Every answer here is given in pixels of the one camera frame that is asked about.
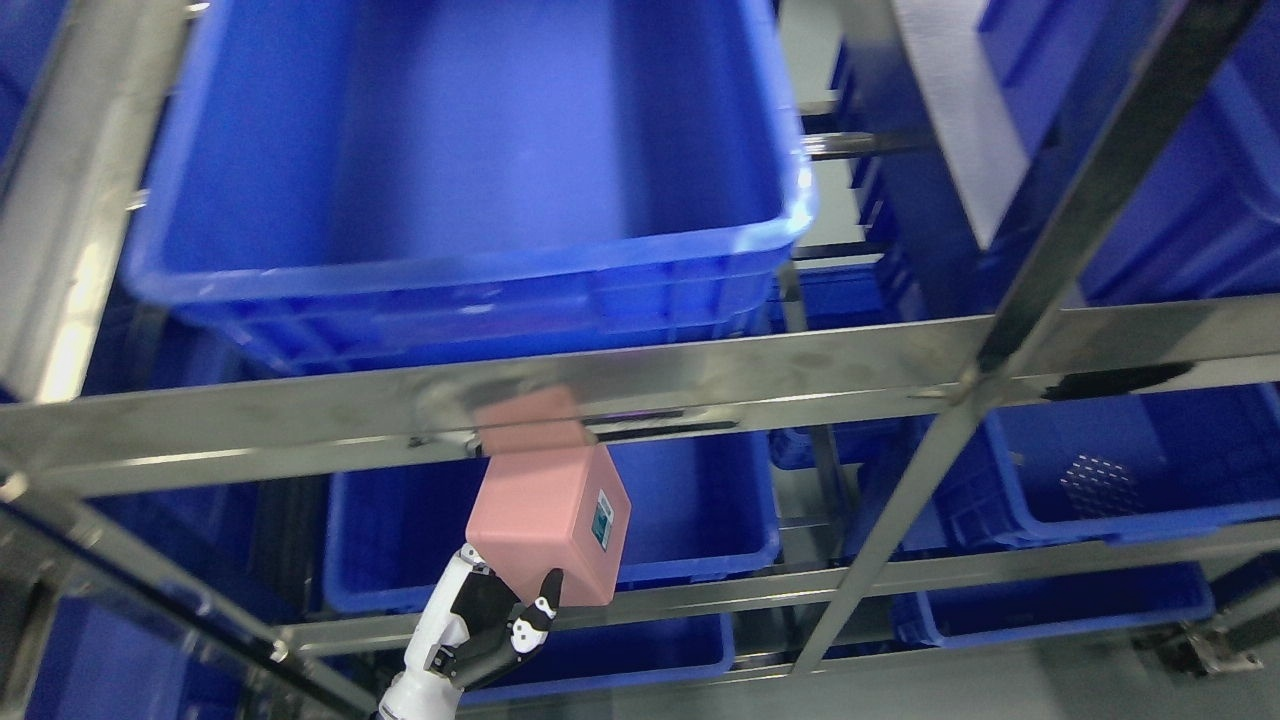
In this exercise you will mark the large blue shelf crate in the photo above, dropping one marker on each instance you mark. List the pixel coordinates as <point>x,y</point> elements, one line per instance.
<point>342,185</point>

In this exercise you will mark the steel shelf rack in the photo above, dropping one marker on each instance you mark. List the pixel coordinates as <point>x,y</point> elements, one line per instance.
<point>57,455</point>

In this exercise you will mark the pink plastic storage box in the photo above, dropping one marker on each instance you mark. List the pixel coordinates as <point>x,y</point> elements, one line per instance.
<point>551,498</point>

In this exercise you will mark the blue bottom shelf crate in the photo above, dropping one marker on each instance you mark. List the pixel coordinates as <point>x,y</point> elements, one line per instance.
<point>604,658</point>

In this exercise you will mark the blue upper right crate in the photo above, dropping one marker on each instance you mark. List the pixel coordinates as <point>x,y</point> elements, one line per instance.
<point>995,103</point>

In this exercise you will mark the blue bottom right crate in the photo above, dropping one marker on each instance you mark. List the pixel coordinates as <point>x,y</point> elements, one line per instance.
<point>979,615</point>

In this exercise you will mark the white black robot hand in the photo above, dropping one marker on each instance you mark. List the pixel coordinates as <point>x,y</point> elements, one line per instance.
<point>473,630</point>

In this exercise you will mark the blue right shelf crate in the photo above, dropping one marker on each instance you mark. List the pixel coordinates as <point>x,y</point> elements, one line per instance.
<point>1121,470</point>

